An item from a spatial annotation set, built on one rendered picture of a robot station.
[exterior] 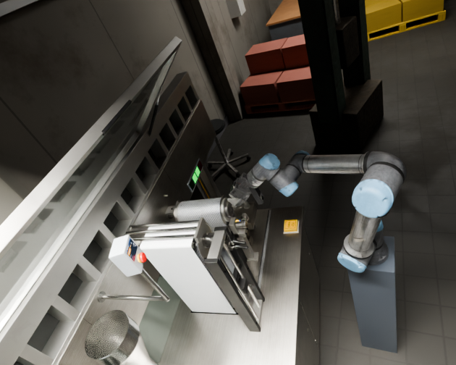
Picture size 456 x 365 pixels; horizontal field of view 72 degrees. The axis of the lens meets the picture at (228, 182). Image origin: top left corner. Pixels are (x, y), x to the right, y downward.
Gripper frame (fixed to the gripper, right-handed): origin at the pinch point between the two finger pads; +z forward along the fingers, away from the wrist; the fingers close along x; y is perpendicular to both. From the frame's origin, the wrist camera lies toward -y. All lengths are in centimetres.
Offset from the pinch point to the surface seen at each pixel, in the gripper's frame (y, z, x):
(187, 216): 16.2, 15.9, 7.1
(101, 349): 29, 3, 76
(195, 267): 7.9, 4.1, 36.9
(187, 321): -9, 45, 42
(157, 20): 119, 64, -249
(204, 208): 12.0, 7.1, 4.6
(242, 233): -10.3, 7.0, 7.6
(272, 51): -19, 58, -353
